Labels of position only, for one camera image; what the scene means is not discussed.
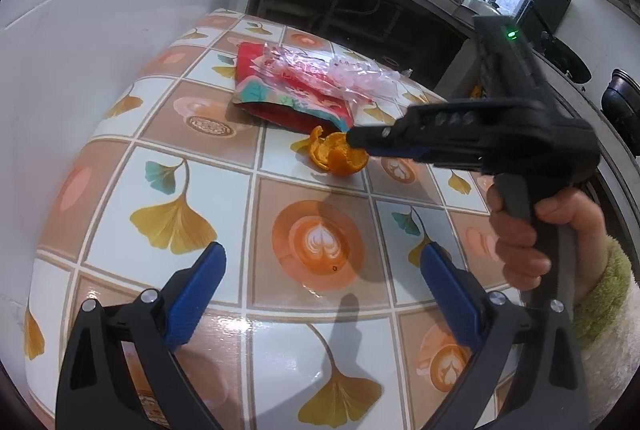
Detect red patterned packet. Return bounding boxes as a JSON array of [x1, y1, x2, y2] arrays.
[[231, 40, 357, 135]]

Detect person's right hand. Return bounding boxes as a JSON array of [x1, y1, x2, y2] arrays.
[[487, 185, 603, 293]]

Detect person's right forearm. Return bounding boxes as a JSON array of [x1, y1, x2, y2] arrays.
[[570, 234, 640, 430]]

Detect black cooking pot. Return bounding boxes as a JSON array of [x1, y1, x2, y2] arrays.
[[600, 68, 640, 155]]

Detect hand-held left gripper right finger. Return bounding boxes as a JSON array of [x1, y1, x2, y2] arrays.
[[419, 242, 591, 430]]

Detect orange peel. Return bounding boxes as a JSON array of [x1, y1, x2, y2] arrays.
[[291, 125, 370, 175]]

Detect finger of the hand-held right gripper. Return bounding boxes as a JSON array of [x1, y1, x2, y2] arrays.
[[346, 101, 488, 151], [397, 146, 483, 171]]

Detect black wok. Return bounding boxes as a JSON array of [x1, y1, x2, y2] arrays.
[[542, 32, 593, 83]]

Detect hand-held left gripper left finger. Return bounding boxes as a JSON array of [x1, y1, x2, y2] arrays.
[[55, 241, 228, 430]]

